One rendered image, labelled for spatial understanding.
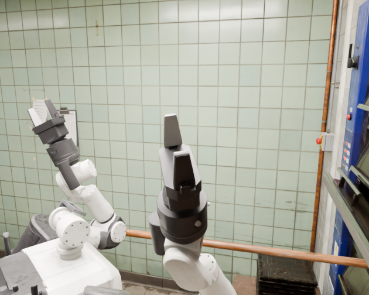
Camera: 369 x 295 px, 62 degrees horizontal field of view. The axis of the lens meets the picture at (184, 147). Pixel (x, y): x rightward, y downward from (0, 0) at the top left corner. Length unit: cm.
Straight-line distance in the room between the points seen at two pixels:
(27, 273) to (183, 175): 50
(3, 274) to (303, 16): 215
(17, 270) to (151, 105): 185
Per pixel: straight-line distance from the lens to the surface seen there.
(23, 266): 86
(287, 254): 125
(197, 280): 62
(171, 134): 52
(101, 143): 273
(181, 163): 42
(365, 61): 153
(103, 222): 120
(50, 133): 108
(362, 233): 95
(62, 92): 287
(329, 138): 202
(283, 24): 234
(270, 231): 258
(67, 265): 82
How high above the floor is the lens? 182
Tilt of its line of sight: 12 degrees down
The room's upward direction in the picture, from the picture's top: straight up
